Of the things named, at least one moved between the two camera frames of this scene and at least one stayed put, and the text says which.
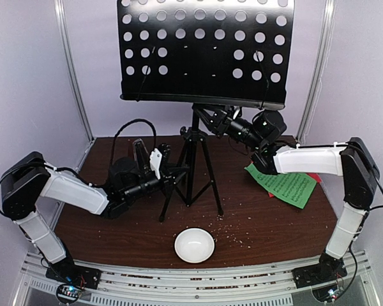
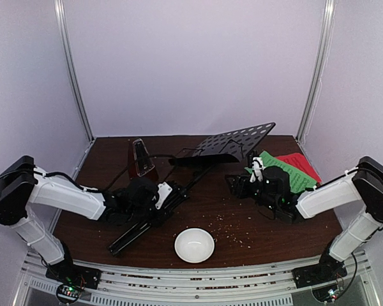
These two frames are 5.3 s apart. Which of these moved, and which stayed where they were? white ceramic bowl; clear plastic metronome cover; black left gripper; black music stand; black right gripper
Moved: black music stand; black right gripper; black left gripper
Stayed: clear plastic metronome cover; white ceramic bowl
